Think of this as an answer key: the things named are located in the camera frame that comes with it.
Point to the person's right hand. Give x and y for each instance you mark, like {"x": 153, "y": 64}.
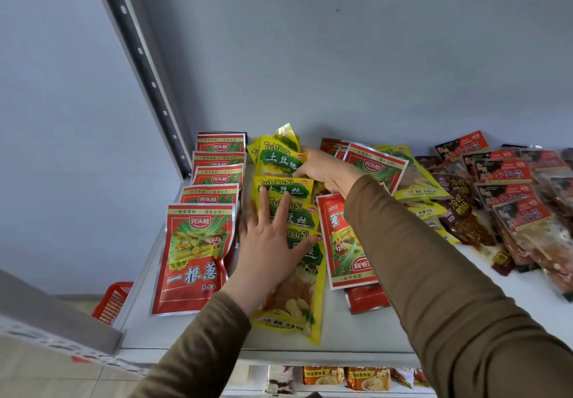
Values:
{"x": 331, "y": 171}

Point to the person's left hand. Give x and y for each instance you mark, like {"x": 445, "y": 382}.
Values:
{"x": 264, "y": 263}

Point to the yellow green snack packet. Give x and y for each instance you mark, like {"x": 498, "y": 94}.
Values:
{"x": 277, "y": 160}
{"x": 300, "y": 218}
{"x": 286, "y": 186}
{"x": 291, "y": 312}
{"x": 288, "y": 136}
{"x": 253, "y": 149}

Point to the red foil snack packet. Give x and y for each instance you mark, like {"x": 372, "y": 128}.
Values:
{"x": 219, "y": 159}
{"x": 208, "y": 196}
{"x": 192, "y": 277}
{"x": 219, "y": 176}
{"x": 221, "y": 144}

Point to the pile of red snack packets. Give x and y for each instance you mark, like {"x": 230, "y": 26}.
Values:
{"x": 344, "y": 250}

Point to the white metal shelf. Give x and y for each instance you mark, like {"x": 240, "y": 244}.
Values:
{"x": 358, "y": 330}

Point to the white purple snack packet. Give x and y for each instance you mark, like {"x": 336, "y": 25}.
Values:
{"x": 279, "y": 382}

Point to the pile of black red snacks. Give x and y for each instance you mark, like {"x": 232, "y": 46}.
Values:
{"x": 461, "y": 145}

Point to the row of orange noodle snacks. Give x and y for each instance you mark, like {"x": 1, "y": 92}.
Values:
{"x": 344, "y": 379}

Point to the row of white red snacks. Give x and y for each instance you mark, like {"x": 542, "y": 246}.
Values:
{"x": 409, "y": 377}

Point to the person's right forearm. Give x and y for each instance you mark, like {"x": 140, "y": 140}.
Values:
{"x": 447, "y": 299}

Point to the person's left forearm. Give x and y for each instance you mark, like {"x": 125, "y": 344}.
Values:
{"x": 192, "y": 353}

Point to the red plastic basket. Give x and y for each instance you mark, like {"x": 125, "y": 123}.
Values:
{"x": 112, "y": 303}

